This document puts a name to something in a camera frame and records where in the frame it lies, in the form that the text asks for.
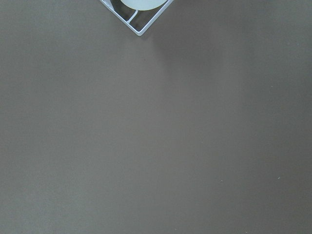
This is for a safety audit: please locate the white wire cup rack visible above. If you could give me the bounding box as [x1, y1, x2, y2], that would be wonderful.
[100, 0, 173, 36]

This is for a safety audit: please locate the pale white-green cup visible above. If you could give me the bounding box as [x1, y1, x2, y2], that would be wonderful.
[121, 0, 167, 11]

